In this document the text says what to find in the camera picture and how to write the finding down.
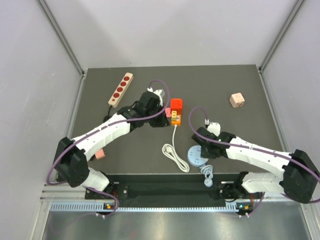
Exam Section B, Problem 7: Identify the yellow cube charger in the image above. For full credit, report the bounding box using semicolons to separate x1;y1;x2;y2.
171;110;180;122

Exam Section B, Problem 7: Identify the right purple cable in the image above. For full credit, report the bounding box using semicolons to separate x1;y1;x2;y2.
188;106;320;217

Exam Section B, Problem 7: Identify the blue round power socket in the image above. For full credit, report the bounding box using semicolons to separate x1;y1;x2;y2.
187;145;209;168

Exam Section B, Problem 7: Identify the pink cube adapter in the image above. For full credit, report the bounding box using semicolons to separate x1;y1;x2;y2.
229;92;245;108

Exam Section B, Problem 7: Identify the orange power strip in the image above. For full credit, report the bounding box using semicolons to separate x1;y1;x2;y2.
171;114;182;126

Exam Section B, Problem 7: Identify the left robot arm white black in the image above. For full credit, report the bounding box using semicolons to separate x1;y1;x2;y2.
53;88;169;199

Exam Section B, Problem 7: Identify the blue socket grey cord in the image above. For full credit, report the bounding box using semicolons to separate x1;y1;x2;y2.
199;164;215;188

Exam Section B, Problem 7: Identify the grey slotted cable duct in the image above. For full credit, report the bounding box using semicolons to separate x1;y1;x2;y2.
50;201;250;213

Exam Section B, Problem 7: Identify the salmon pink plug adapter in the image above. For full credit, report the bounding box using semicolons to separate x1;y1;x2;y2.
95;149;106;160

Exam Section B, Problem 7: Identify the red plug adapter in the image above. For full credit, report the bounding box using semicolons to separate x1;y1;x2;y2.
170;98;183;115

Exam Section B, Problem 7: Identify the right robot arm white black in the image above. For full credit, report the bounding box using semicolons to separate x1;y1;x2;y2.
191;127;320;204

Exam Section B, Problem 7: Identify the beige red power strip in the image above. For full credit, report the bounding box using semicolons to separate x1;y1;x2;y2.
108;72;134;108

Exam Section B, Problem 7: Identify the white cord with plug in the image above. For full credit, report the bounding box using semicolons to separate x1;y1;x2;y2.
161;124;190;173

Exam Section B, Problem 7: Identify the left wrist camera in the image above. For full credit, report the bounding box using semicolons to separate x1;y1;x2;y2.
147;87;165;107

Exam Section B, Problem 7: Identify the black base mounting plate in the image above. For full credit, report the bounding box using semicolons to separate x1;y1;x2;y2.
85;182;261;201

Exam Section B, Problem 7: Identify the pink square adapter plug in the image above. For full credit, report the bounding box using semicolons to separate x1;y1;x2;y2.
165;107;172;118

